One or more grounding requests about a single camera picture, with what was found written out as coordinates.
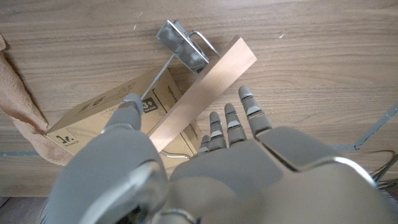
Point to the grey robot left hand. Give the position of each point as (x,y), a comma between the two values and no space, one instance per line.
(217,186)

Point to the brown cardboard box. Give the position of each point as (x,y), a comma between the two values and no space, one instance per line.
(90,121)

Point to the beige elastic arm wrap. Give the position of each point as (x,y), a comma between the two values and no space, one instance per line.
(21,112)

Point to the long wooden board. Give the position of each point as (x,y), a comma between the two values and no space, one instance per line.
(205,90)

